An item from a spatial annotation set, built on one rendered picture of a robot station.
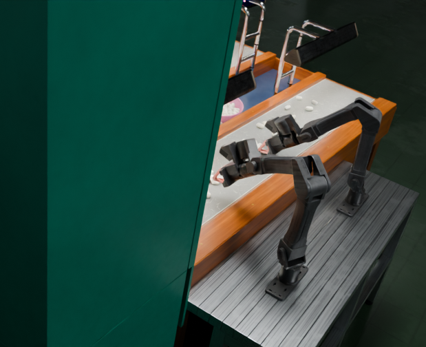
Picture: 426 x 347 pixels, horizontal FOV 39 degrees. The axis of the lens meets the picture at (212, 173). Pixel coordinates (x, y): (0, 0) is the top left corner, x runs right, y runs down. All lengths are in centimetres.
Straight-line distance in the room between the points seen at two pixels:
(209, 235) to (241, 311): 28
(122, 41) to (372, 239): 152
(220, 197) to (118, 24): 127
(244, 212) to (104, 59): 119
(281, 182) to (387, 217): 47
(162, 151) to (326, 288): 94
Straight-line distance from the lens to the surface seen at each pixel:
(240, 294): 197
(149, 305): 168
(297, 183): 182
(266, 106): 289
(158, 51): 118
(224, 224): 207
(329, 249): 224
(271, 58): 348
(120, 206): 131
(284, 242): 196
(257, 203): 220
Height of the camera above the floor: 203
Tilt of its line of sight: 33 degrees down
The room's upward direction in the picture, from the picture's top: 11 degrees clockwise
